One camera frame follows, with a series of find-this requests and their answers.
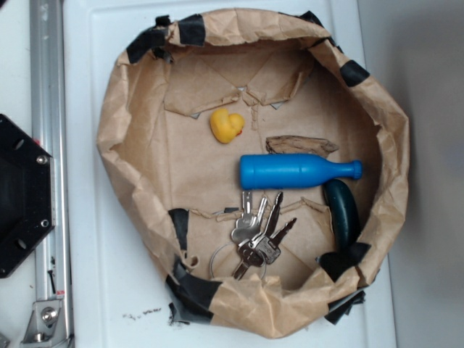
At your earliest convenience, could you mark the bunch of silver keys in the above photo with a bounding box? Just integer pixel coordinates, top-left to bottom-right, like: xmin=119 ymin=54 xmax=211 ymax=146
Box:
xmin=209 ymin=191 xmax=297 ymax=280

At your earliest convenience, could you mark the brown wood piece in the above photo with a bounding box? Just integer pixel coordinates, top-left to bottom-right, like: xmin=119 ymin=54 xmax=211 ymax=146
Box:
xmin=265 ymin=135 xmax=339 ymax=158

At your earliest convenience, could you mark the aluminium frame rail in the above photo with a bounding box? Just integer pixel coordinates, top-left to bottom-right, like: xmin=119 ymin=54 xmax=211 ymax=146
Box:
xmin=30 ymin=1 xmax=75 ymax=347

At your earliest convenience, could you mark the brown paper bag bin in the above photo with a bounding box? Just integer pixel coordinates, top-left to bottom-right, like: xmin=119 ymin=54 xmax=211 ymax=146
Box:
xmin=96 ymin=9 xmax=410 ymax=339

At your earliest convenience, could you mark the yellow rubber duck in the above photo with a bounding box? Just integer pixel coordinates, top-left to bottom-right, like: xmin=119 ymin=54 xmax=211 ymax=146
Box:
xmin=210 ymin=108 xmax=245 ymax=144

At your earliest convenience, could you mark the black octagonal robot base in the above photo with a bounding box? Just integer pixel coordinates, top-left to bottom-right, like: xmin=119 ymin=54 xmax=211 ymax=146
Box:
xmin=1 ymin=115 xmax=54 ymax=278

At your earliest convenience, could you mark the blue plastic bottle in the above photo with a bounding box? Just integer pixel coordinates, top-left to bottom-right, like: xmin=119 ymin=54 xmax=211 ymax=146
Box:
xmin=240 ymin=154 xmax=363 ymax=191

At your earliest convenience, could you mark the dark green curved object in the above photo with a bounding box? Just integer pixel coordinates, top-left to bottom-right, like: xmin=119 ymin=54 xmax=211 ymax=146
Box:
xmin=323 ymin=179 xmax=361 ymax=251

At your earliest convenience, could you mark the metal corner bracket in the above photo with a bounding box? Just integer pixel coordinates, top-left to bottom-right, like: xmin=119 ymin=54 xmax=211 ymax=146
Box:
xmin=20 ymin=299 xmax=67 ymax=347

